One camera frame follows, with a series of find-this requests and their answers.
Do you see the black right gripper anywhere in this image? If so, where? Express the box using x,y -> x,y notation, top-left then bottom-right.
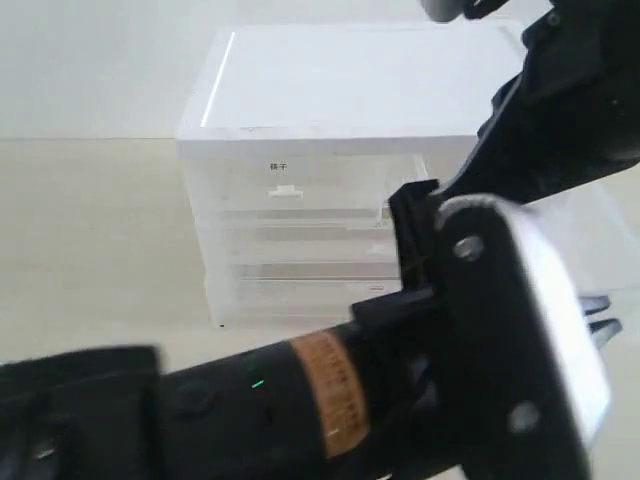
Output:
442,1 -> 639,204

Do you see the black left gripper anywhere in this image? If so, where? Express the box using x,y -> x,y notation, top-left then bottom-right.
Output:
349,180 -> 480,479

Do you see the bunch of keys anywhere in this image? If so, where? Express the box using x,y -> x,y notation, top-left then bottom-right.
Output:
579,295 -> 623,350

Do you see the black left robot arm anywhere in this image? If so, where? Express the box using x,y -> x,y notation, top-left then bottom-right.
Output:
1,180 -> 461,479

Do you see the bottom wide clear drawer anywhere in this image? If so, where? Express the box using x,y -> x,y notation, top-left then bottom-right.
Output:
204,262 -> 401,326

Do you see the wide clear drawer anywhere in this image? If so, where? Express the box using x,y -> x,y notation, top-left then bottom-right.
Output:
204,262 -> 401,326
195,208 -> 396,265

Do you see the middle wide clear drawer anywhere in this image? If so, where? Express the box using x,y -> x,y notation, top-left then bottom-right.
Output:
195,208 -> 396,265

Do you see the white translucent drawer cabinet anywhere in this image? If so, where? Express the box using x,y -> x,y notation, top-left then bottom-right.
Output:
175,22 -> 526,329

